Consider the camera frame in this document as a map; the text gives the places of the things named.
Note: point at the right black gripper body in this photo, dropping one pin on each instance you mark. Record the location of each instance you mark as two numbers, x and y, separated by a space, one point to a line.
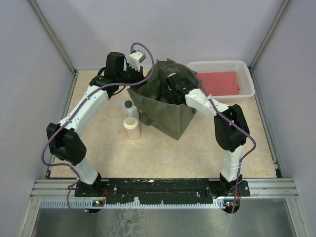
170 96

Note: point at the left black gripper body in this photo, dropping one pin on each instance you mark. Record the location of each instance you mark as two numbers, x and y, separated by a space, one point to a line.
130 75

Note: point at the green canvas bag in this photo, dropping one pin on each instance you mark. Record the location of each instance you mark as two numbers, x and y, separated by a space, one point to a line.
154 109

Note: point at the white bottle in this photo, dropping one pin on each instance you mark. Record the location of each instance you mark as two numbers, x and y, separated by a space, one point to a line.
129 109

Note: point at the cream bottle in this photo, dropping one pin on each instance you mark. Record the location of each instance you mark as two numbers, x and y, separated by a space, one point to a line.
132 127

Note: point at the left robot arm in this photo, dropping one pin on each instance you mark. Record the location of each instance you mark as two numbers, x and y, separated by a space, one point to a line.
64 138

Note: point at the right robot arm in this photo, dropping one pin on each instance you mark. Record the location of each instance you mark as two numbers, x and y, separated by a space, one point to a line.
231 129

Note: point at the red folded cloth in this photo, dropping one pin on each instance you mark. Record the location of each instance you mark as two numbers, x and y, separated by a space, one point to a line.
220 83

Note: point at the white plastic basket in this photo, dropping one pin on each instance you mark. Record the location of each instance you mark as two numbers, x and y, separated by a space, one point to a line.
244 79

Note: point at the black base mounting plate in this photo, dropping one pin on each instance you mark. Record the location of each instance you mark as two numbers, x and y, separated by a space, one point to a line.
154 191

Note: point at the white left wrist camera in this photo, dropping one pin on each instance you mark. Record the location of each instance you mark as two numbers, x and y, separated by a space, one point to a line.
135 59

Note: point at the white slotted cable duct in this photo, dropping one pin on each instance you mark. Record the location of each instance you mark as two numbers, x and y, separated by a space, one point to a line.
92 204

